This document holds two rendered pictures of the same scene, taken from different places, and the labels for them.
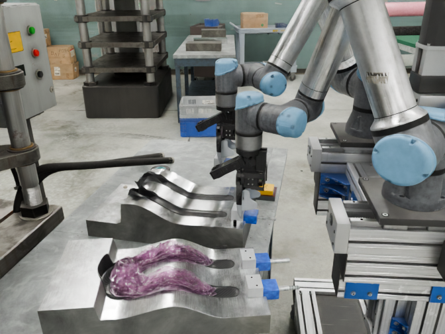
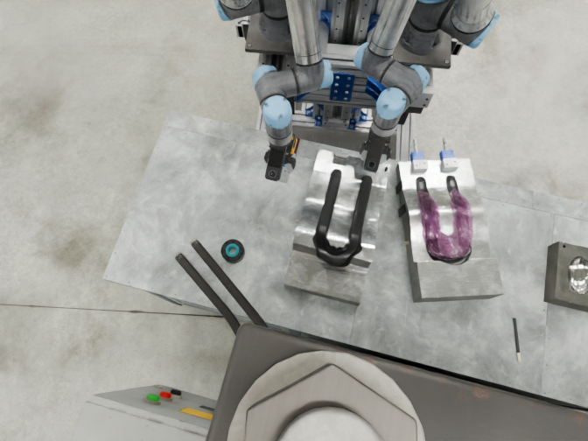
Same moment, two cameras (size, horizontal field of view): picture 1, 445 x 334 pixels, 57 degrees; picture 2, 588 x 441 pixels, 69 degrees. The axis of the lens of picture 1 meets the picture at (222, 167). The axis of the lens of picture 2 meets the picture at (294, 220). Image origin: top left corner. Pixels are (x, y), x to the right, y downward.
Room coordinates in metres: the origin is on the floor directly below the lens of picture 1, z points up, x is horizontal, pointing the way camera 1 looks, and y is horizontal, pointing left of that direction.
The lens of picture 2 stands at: (1.30, 0.62, 2.28)
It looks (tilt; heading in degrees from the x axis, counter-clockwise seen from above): 72 degrees down; 275
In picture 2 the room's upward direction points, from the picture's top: 3 degrees counter-clockwise
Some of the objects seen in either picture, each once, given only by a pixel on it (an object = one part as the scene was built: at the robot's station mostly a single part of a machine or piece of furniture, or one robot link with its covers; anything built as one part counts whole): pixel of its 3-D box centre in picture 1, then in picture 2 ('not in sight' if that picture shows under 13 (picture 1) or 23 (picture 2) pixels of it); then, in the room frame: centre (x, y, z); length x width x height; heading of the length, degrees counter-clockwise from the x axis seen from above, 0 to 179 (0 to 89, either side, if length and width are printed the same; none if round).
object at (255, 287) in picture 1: (273, 289); (446, 154); (0.79, -0.12, 0.86); 0.13 x 0.05 x 0.05; 95
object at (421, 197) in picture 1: (416, 179); (423, 26); (0.92, -0.48, 1.09); 0.15 x 0.15 x 0.10
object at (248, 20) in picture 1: (253, 22); not in sight; (7.12, -0.53, 0.94); 0.41 x 0.33 x 0.29; 96
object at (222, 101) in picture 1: (226, 99); (278, 132); (1.38, -0.02, 1.17); 0.08 x 0.08 x 0.05
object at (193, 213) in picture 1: (177, 194); (344, 214); (1.17, 0.15, 0.92); 0.35 x 0.16 x 0.09; 77
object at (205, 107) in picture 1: (207, 107); not in sight; (4.41, 0.16, 0.28); 0.61 x 0.41 x 0.15; 89
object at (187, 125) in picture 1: (208, 122); not in sight; (4.41, 0.16, 0.11); 0.61 x 0.41 x 0.22; 89
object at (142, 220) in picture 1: (174, 205); (339, 222); (1.19, 0.16, 0.87); 0.50 x 0.26 x 0.14; 77
